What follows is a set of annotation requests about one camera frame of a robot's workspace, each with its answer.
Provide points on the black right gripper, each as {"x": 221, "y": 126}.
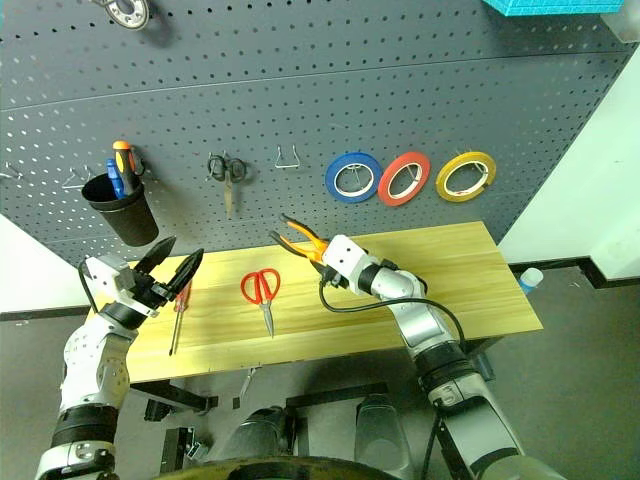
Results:
{"x": 336, "y": 280}

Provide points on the dark rounded shape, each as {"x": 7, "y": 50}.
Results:
{"x": 280, "y": 470}

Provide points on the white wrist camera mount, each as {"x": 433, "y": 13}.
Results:
{"x": 107, "y": 275}
{"x": 345, "y": 255}

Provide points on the white bottle with blue cap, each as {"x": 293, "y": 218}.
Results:
{"x": 531, "y": 278}

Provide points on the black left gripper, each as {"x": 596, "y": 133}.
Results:
{"x": 142, "y": 292}

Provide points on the silver metal bracket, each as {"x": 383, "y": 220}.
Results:
{"x": 622, "y": 27}

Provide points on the teal box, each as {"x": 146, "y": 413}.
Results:
{"x": 550, "y": 6}

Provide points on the grey tape roll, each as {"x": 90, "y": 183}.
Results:
{"x": 129, "y": 14}

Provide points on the blue tape roll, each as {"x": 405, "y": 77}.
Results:
{"x": 334, "y": 187}

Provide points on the black metal table frame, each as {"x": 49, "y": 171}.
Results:
{"x": 185, "y": 397}

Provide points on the black plastic cup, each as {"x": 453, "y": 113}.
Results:
{"x": 130, "y": 220}

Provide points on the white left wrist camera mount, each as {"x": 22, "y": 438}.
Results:
{"x": 107, "y": 275}

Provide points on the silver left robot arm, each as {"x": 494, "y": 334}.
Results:
{"x": 95, "y": 360}

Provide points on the grey rounded shape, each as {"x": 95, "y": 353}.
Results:
{"x": 260, "y": 432}

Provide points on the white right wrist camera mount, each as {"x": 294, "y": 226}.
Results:
{"x": 345, "y": 255}

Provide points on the dark grey metal pegboard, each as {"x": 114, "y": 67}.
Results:
{"x": 300, "y": 75}

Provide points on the yellow tape roll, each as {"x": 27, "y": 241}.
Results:
{"x": 445, "y": 192}

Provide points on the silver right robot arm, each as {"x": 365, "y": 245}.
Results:
{"x": 430, "y": 325}

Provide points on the red tape roll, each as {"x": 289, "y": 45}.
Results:
{"x": 387, "y": 192}

